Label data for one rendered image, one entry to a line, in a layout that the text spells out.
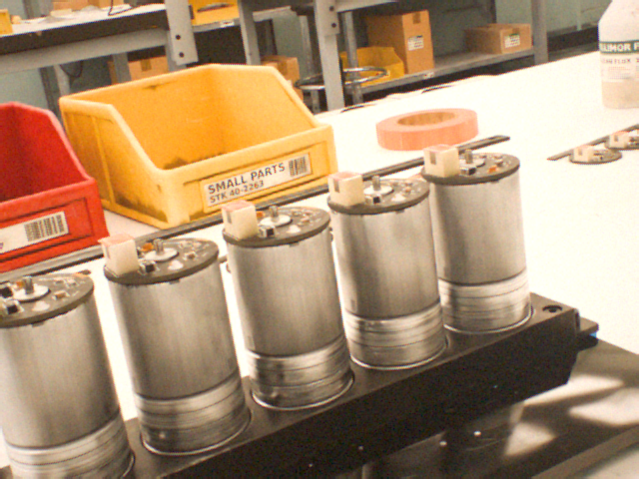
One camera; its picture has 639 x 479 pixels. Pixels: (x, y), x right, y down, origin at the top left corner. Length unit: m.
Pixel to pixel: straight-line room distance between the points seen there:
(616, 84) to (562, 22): 5.43
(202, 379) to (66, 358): 0.03
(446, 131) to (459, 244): 0.30
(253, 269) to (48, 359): 0.05
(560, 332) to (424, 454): 0.06
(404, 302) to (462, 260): 0.02
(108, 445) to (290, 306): 0.05
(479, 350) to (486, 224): 0.03
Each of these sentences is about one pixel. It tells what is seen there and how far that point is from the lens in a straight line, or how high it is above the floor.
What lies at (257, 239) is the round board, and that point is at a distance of 0.20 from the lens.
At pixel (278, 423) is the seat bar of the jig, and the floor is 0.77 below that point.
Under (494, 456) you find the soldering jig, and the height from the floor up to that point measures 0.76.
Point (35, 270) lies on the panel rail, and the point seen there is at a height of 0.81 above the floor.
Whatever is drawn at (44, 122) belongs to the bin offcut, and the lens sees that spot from 0.49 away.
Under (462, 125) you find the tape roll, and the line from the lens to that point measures 0.54.
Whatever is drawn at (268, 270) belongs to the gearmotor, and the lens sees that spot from 0.20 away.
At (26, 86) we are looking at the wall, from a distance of 4.61.
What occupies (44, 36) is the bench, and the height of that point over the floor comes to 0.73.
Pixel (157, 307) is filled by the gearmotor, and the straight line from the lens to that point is 0.19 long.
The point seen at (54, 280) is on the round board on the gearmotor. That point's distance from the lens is 0.20.
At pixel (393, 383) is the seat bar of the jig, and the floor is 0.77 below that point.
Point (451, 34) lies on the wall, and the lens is 5.52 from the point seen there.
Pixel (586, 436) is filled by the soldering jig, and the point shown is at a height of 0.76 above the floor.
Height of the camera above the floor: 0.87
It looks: 18 degrees down
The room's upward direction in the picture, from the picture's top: 9 degrees counter-clockwise
